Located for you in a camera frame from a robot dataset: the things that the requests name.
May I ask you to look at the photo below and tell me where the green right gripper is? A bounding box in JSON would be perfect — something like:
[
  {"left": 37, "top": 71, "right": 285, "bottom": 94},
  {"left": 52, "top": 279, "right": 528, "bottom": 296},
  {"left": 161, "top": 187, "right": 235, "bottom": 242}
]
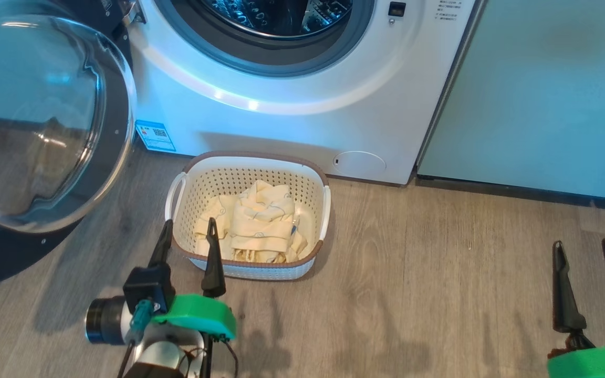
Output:
[{"left": 546, "top": 238, "right": 605, "bottom": 378}]

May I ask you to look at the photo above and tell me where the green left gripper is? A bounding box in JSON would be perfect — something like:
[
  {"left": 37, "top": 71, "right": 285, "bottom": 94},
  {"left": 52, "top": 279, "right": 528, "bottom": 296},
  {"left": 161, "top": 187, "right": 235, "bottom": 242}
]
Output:
[{"left": 148, "top": 217, "right": 238, "bottom": 341}]

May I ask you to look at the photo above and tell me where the dark round washer door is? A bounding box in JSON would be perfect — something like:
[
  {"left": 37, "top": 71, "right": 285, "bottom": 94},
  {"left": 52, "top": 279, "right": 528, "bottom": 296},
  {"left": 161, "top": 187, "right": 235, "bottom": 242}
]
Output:
[{"left": 0, "top": 0, "right": 138, "bottom": 292}]

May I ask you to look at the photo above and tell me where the white front-load washing machine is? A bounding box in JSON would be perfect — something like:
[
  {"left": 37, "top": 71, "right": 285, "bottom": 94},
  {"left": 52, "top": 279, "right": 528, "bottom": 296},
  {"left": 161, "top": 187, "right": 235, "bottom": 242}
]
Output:
[{"left": 123, "top": 0, "right": 485, "bottom": 186}]

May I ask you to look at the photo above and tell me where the steel washer drum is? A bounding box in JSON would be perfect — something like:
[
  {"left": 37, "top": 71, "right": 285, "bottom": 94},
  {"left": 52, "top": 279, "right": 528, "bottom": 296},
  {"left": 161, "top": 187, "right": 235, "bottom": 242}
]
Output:
[{"left": 200, "top": 0, "right": 354, "bottom": 40}]

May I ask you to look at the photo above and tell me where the white perforated laundry basket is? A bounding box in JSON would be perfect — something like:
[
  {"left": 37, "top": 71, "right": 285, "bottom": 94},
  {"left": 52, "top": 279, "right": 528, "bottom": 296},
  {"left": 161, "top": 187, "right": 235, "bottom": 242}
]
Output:
[{"left": 165, "top": 151, "right": 332, "bottom": 281}]

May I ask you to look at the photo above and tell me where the blue energy label sticker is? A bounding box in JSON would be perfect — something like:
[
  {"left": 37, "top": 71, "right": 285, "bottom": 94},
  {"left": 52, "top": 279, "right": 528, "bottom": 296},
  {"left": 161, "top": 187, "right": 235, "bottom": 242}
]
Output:
[{"left": 134, "top": 120, "right": 178, "bottom": 153}]

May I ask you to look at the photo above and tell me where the plain pale green cabinet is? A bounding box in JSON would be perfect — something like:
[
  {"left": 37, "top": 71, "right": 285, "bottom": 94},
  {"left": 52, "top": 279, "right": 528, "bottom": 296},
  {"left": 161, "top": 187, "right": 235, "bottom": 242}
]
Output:
[{"left": 417, "top": 0, "right": 605, "bottom": 201}]

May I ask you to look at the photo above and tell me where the small printed text label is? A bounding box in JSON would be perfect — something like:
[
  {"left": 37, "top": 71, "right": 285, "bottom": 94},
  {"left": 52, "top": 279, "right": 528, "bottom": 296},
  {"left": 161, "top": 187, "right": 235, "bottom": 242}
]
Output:
[{"left": 435, "top": 0, "right": 461, "bottom": 22}]

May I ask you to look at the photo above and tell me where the teal camera cable connector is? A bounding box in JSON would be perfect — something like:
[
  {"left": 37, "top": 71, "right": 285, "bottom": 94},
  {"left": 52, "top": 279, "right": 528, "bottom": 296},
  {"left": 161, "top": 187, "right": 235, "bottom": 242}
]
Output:
[{"left": 131, "top": 299, "right": 154, "bottom": 333}]

